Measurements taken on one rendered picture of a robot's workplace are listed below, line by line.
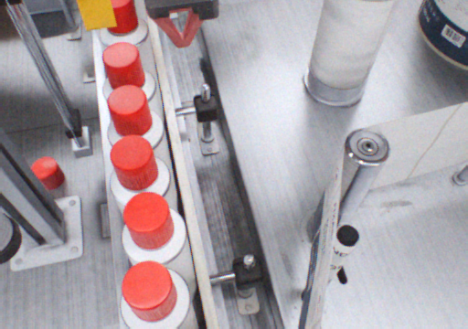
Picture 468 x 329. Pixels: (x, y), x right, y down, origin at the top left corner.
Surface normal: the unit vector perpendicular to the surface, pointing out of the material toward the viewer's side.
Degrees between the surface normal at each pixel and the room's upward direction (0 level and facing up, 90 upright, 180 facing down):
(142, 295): 2
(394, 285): 0
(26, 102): 0
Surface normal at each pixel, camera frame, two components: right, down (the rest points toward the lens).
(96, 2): 0.23, 0.78
